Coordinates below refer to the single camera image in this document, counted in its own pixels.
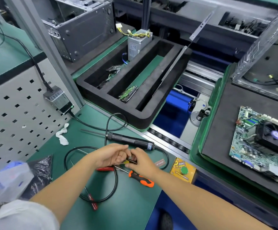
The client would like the person's left hand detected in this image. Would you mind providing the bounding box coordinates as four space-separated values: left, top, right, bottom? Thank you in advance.
90 143 131 169

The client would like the person's right hand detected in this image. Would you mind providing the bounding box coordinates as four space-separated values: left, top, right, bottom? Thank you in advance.
125 148 163 177

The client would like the person's right forearm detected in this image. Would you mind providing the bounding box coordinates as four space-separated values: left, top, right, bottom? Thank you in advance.
153 169 272 230

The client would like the person's left forearm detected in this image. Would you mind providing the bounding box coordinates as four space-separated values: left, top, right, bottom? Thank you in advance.
30 153 99 225

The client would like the orange black screwdriver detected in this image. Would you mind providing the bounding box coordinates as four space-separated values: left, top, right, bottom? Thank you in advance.
120 168 155 188

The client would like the black electric screwdriver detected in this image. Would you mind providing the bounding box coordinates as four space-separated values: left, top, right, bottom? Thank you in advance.
81 129 155 151

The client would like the small red precision screwdriver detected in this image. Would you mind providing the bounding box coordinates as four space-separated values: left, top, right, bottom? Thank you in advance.
84 186 99 211

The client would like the yellow box with green button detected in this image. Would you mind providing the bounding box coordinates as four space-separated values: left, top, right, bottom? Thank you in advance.
169 157 197 184

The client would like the black foam tray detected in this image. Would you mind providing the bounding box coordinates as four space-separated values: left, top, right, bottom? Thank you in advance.
76 36 193 130

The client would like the crumpled white tissue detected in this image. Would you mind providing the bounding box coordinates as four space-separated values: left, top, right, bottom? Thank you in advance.
55 123 70 146

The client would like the black shoe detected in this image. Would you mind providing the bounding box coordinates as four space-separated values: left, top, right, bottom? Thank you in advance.
158 209 174 230

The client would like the hard disk drive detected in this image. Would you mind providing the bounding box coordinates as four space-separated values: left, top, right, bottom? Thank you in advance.
118 85 139 103

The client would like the blue conveyor roller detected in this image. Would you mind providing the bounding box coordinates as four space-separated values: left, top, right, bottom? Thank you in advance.
152 89 200 138

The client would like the black antistatic bag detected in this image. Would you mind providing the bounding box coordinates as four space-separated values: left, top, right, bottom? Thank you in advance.
22 154 53 201

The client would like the grey power controller box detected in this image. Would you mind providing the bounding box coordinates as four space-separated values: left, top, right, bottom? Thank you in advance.
43 85 74 115

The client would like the black conveyor sensor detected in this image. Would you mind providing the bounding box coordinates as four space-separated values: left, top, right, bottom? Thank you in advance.
187 98 212 123

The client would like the black foam pad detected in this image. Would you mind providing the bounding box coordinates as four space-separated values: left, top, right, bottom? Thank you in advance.
198 78 278 203

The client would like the white perforated panel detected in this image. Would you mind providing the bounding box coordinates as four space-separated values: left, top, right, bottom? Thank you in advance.
0 58 82 189

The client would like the white shirt sleeve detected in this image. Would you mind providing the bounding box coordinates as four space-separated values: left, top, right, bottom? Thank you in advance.
0 199 60 230

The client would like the grey power supply unit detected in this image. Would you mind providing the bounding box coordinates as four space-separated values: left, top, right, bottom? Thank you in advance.
127 29 153 61

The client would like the grey metal side panel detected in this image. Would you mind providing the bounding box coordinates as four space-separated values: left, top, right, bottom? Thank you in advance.
151 9 216 98

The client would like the green computer motherboard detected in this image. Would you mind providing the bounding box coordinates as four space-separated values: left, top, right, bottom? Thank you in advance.
229 106 278 184

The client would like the grey open computer case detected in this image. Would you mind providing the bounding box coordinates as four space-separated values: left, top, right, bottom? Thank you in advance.
31 0 117 63

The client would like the black processor cooler fan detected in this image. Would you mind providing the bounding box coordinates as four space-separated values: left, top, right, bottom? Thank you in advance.
254 120 278 153

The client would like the silver perforated computer case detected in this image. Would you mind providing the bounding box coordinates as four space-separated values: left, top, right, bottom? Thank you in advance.
232 0 278 106

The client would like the black screwdriver power cable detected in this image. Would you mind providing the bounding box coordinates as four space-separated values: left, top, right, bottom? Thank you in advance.
64 113 170 203

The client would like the aluminium conveyor rail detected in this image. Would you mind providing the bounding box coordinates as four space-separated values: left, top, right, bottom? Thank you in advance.
85 100 203 163

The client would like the yellow black wire bundle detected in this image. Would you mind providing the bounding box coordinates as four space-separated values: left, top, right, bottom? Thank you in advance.
115 22 152 39

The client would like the black mains cable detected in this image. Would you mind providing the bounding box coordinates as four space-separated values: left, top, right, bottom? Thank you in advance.
0 23 55 93

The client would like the grey aluminium frame post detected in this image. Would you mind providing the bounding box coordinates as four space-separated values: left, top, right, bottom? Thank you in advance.
3 0 86 108

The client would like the dark vertical frame post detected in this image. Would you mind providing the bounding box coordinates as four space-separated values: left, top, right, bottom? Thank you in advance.
141 0 153 30

